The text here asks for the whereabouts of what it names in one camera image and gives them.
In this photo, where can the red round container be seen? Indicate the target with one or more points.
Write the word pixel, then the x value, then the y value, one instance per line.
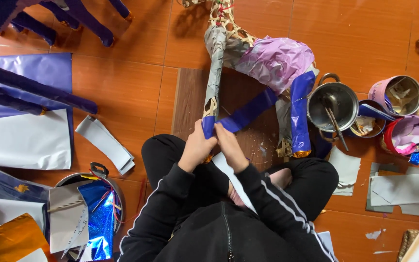
pixel 389 136

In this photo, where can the small white paper pieces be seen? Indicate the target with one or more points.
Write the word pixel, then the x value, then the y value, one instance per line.
pixel 346 169

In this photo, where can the blue round tin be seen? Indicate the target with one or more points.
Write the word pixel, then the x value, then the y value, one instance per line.
pixel 369 125

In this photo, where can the woven basket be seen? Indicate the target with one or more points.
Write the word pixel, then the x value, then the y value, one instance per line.
pixel 407 243

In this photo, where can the large blue paper sheet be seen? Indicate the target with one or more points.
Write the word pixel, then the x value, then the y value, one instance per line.
pixel 38 67

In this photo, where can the blue holographic foil sheet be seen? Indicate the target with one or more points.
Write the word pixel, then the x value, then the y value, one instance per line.
pixel 100 222

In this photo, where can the blue paper-covered frame legs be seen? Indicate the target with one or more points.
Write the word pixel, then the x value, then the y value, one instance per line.
pixel 31 89

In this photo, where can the person's left fingers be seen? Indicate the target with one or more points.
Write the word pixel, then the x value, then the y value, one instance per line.
pixel 204 131

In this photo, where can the pink tin can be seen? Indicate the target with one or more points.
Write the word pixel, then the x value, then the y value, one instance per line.
pixel 380 91

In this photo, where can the large white paper sheet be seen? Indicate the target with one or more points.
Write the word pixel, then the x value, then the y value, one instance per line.
pixel 24 142

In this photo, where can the small blue holographic foil scrap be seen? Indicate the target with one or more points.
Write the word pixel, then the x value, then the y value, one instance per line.
pixel 416 158

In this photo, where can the grey paper sheet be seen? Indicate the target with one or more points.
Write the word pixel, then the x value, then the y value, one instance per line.
pixel 66 222

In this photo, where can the pile of grey white papers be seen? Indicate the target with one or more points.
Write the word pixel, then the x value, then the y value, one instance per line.
pixel 398 189

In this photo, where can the person's right fingers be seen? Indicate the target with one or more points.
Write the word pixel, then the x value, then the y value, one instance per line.
pixel 221 135

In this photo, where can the person's right hand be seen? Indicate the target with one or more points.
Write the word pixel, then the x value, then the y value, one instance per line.
pixel 233 151

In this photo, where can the glue brush stick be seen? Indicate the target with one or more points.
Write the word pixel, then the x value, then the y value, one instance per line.
pixel 336 125

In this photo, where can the blue paper-covered animal figure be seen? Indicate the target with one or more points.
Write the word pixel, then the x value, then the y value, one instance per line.
pixel 86 20

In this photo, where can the blue paper strip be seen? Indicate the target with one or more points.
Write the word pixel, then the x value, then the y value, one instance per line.
pixel 249 111

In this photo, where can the paper-covered woven bamboo horse frame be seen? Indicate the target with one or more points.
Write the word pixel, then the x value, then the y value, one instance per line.
pixel 267 62

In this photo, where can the person's bare foot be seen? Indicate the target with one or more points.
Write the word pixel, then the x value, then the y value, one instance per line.
pixel 280 177

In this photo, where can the person's left hand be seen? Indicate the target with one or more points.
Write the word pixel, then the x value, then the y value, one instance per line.
pixel 195 149

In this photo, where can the brown wooden board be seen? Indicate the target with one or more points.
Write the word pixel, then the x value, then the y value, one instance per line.
pixel 191 102

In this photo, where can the folded white paper strips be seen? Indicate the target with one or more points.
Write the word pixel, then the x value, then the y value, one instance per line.
pixel 104 142

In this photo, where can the white paper sheet with fold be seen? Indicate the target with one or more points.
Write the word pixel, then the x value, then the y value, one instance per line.
pixel 9 211

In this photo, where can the orange foil sheet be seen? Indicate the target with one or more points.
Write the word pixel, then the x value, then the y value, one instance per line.
pixel 9 236

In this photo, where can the white paper on lap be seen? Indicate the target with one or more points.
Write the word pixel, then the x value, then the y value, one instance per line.
pixel 231 178

